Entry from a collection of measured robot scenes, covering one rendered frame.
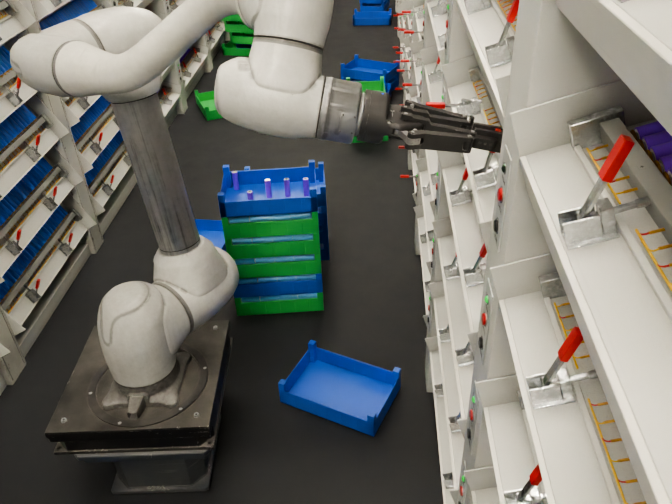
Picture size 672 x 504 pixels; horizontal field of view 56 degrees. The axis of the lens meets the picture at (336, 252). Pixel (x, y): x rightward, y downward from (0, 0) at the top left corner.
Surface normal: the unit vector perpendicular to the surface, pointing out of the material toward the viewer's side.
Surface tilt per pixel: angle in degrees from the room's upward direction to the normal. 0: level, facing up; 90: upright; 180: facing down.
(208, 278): 77
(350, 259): 0
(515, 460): 18
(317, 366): 0
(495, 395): 90
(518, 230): 90
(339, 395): 0
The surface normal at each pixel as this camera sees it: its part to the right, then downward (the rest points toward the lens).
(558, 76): -0.06, 0.58
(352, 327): -0.04, -0.82
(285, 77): 0.14, 0.12
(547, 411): -0.34, -0.78
